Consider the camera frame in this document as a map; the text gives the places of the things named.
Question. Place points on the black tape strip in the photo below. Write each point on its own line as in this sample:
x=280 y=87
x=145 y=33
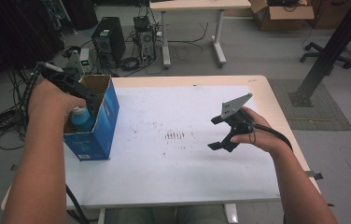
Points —
x=315 y=175

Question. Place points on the open brown cardboard box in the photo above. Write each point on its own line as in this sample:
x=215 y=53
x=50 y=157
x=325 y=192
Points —
x=285 y=18

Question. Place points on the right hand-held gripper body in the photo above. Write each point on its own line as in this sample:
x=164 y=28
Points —
x=240 y=124

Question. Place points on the black office chair base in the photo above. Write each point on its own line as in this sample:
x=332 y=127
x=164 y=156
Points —
x=320 y=53

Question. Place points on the grey floor mat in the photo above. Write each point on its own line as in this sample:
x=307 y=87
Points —
x=329 y=115

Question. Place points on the black computer tower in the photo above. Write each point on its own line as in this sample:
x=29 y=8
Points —
x=109 y=40

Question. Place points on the light wooden table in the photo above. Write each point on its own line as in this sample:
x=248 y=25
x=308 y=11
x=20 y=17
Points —
x=179 y=81

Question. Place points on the open computer tower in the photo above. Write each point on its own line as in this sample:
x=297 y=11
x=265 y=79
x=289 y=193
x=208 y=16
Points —
x=145 y=40

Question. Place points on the blue bottle with white cap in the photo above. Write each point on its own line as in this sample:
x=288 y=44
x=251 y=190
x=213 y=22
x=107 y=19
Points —
x=81 y=121

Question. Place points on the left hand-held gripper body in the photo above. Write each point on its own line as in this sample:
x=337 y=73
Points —
x=60 y=79

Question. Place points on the closed brown cardboard box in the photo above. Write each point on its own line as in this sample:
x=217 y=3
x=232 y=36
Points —
x=329 y=15

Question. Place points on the blue cardboard box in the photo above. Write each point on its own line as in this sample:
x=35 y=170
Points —
x=102 y=133

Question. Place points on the black metal post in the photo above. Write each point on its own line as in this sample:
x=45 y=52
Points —
x=335 y=46

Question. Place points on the person's left hand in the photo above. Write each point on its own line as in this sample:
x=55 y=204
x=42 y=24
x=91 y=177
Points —
x=49 y=102

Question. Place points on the beige table with white legs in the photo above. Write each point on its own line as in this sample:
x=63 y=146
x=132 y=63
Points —
x=195 y=4

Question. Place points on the white table mat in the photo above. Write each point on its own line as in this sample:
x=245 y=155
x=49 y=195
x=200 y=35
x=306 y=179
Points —
x=179 y=171

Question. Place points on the person's right hand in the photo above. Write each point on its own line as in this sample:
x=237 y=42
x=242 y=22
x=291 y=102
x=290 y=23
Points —
x=267 y=135

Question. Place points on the small white power supply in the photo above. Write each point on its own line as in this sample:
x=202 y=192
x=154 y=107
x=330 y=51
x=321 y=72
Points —
x=86 y=62

